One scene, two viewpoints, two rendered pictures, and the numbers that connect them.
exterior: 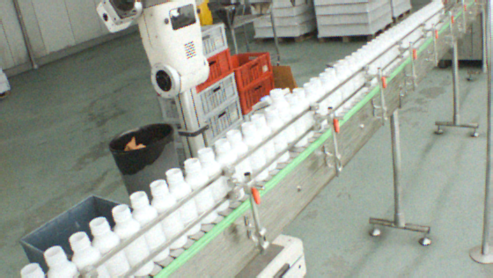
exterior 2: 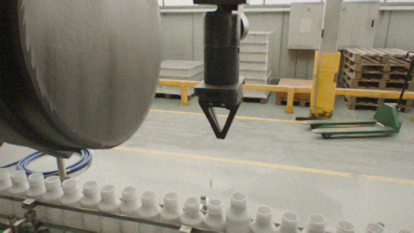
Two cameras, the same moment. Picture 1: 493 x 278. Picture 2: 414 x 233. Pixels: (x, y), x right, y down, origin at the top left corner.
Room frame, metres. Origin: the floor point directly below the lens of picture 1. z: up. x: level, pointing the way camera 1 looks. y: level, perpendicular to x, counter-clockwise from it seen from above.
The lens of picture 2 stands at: (1.66, 0.41, 1.59)
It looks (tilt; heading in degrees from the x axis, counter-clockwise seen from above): 18 degrees down; 245
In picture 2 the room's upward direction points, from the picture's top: straight up
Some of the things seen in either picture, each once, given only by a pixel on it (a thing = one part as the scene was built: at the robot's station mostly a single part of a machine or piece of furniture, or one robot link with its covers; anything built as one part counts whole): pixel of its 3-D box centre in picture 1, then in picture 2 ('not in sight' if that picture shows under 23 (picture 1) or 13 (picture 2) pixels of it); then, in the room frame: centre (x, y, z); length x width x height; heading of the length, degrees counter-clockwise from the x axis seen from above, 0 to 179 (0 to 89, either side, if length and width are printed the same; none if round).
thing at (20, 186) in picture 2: (364, 69); (22, 198); (1.82, -0.54, 1.08); 0.06 x 0.06 x 0.17
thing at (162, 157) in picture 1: (152, 179); not in sight; (2.84, 0.67, 0.32); 0.45 x 0.45 x 0.64
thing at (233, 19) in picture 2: not in sight; (222, 30); (1.43, -0.03, 1.57); 0.07 x 0.06 x 0.07; 50
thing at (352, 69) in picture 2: not in sight; (374, 77); (-3.75, -3.53, 0.51); 1.26 x 1.08 x 1.02; 49
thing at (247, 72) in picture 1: (239, 71); not in sight; (4.43, -0.07, 0.55); 0.61 x 0.41 x 0.22; 143
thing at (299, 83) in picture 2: not in sight; (303, 92); (-2.75, -4.33, 0.16); 1.23 x 1.02 x 0.31; 48
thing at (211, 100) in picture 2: (231, 15); (222, 110); (1.43, -0.03, 1.44); 0.07 x 0.07 x 0.09; 50
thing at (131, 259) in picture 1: (131, 240); not in sight; (0.84, 0.29, 1.08); 0.06 x 0.06 x 0.17
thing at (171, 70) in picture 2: not in sight; (177, 78); (-0.60, -6.02, 0.33); 1.25 x 1.03 x 0.66; 48
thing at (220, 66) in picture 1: (194, 70); not in sight; (3.83, 0.31, 0.78); 0.61 x 0.41 x 0.22; 146
